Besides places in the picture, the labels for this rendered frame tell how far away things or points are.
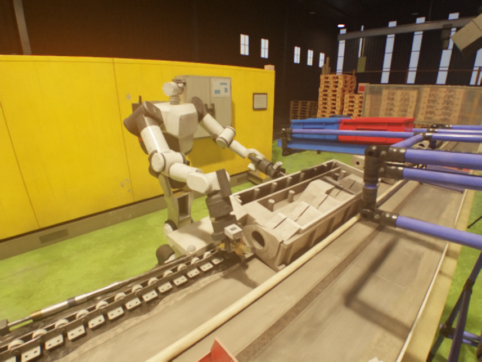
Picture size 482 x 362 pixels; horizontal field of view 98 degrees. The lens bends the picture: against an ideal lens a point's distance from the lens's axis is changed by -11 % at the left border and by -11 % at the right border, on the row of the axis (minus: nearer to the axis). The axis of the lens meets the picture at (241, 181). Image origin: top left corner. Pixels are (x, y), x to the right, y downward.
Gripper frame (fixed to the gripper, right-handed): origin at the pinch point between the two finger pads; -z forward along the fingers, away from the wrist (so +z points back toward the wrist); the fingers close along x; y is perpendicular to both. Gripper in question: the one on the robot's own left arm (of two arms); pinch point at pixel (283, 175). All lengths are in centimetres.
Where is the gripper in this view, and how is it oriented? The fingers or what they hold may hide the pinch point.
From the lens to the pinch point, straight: 142.2
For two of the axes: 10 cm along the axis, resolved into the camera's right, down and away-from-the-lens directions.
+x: -7.5, 2.3, -6.2
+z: -6.5, -4.2, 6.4
